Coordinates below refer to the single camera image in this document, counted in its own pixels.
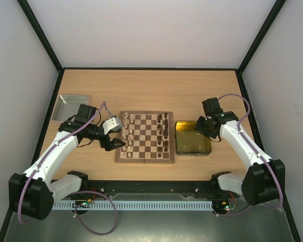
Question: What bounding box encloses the gold green metal tin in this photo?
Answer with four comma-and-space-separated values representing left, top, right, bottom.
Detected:
175, 120, 212, 156

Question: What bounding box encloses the silver metal tin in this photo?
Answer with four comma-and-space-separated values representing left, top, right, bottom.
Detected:
52, 94, 89, 121

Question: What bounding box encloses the wooden chess board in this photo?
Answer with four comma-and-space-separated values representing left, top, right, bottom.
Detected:
115, 111, 175, 164

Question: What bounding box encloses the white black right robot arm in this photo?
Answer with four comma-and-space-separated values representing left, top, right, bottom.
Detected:
194, 97, 285, 209

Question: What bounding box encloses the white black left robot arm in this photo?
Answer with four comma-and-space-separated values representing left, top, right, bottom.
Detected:
9, 102, 125, 224

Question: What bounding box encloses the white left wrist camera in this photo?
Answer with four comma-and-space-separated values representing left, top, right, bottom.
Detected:
102, 116, 122, 135

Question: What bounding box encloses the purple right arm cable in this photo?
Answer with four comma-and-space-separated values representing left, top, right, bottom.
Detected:
213, 93, 285, 218

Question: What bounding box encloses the black metal base rail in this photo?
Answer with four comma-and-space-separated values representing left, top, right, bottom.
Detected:
58, 180, 233, 200

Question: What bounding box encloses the black cage frame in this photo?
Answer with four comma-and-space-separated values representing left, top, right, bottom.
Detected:
0, 1, 301, 241

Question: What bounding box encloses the light blue slotted cable duct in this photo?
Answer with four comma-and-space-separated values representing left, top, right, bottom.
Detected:
53, 200, 213, 211

